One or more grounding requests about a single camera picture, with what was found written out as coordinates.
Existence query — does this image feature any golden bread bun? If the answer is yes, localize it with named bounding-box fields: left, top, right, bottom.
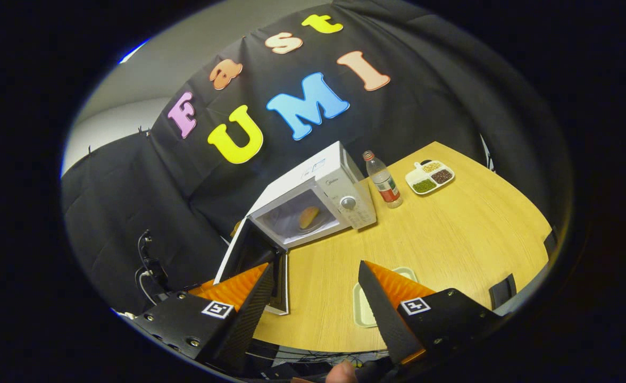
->
left=298, top=206, right=321, bottom=230

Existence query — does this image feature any pale green plate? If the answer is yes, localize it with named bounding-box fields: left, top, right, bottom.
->
left=352, top=267, right=420, bottom=328

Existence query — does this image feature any white microwave oven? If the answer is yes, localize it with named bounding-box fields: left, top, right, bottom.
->
left=214, top=140, right=378, bottom=316

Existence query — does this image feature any white divided plate of beans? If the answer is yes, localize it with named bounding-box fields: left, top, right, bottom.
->
left=404, top=159, right=456, bottom=196

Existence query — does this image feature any black table clamp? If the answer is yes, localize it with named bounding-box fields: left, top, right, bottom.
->
left=489, top=273, right=518, bottom=310

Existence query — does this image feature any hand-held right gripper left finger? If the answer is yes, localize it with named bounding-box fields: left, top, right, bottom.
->
left=131, top=262, right=276, bottom=377

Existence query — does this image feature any clear bottle with red label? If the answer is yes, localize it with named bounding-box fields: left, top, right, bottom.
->
left=362, top=150, right=404, bottom=210

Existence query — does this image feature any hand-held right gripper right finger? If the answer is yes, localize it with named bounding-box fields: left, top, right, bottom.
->
left=357, top=260, right=505, bottom=368

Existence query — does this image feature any black backdrop cloth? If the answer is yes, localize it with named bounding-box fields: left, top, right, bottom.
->
left=60, top=0, right=571, bottom=314

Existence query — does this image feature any black cable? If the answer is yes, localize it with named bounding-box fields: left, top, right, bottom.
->
left=134, top=229, right=159, bottom=308

